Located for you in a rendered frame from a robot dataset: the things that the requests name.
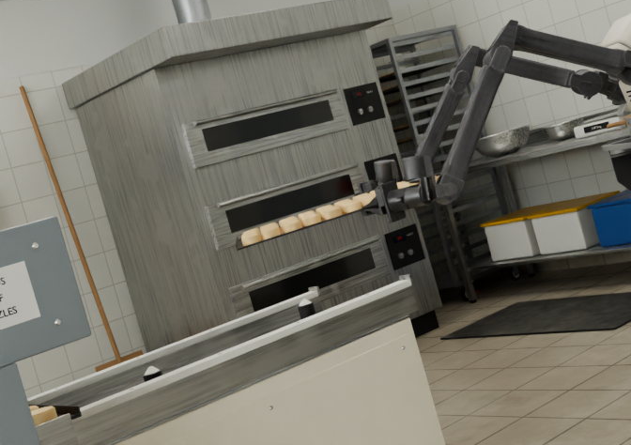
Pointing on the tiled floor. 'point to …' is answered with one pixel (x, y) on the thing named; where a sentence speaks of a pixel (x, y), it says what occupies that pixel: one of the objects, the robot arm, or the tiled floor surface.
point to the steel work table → (538, 142)
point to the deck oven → (247, 165)
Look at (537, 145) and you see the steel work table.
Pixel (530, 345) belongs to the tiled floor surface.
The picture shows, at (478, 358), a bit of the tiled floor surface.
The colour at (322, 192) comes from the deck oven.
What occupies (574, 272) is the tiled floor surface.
